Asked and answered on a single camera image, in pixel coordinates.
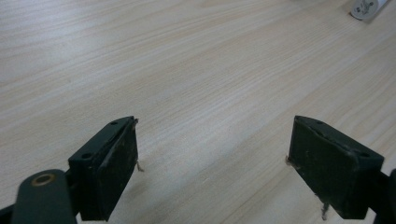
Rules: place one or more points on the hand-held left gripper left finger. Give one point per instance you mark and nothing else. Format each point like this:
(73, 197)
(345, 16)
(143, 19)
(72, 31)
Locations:
(104, 174)

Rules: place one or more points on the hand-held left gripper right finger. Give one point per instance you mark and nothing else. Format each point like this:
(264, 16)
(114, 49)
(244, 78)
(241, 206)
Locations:
(327, 174)

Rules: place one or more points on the white round container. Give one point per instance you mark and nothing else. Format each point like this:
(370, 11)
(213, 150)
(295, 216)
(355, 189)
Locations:
(366, 7)

